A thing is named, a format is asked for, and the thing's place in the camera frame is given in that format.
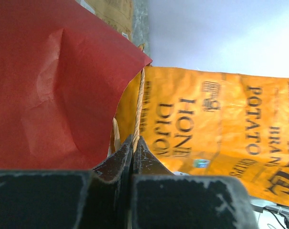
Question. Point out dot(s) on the red brown paper bag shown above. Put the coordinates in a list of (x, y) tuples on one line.
[(62, 73)]

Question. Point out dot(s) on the large yellow chips bag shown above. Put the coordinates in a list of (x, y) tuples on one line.
[(228, 124)]

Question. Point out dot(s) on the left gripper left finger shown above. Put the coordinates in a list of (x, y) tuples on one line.
[(68, 199)]

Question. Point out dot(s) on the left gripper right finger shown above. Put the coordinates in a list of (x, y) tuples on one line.
[(163, 200)]

